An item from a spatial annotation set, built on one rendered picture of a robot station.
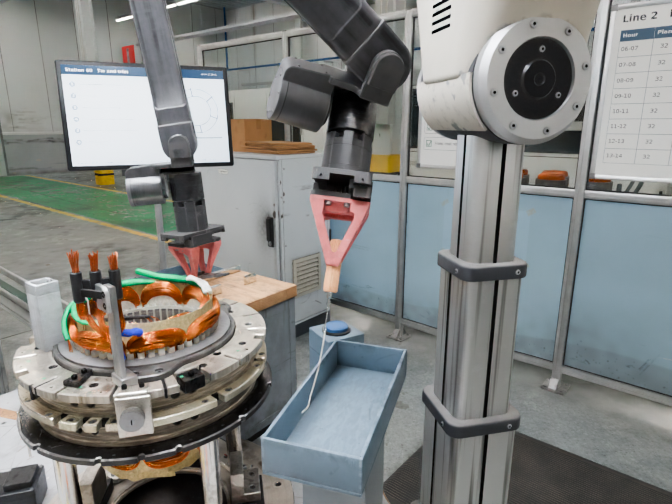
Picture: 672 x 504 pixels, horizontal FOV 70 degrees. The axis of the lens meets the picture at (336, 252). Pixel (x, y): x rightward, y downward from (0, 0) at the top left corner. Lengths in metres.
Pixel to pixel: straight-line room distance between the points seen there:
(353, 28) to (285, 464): 0.45
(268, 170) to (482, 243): 2.29
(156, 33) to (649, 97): 2.09
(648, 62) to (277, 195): 1.93
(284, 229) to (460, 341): 2.28
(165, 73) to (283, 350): 0.55
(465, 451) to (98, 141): 1.39
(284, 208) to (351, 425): 2.41
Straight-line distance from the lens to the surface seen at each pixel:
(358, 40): 0.54
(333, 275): 0.54
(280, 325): 0.97
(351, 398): 0.67
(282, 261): 3.00
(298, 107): 0.55
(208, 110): 1.77
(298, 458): 0.53
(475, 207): 0.73
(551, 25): 0.69
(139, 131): 1.74
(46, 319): 0.72
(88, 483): 0.86
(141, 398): 0.58
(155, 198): 0.91
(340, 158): 0.55
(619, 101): 2.56
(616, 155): 2.56
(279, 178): 2.91
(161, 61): 0.90
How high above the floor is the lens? 1.38
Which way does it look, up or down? 15 degrees down
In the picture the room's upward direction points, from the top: straight up
